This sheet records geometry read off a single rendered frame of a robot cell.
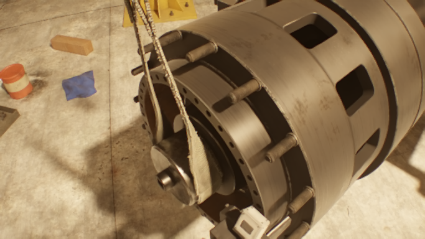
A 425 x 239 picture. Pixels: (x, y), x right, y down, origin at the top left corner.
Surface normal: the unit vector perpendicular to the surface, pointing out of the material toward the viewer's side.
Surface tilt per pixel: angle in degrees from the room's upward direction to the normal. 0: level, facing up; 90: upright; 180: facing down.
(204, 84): 7
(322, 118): 45
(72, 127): 0
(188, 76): 4
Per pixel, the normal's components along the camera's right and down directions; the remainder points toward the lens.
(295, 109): 0.38, -0.24
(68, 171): -0.02, -0.70
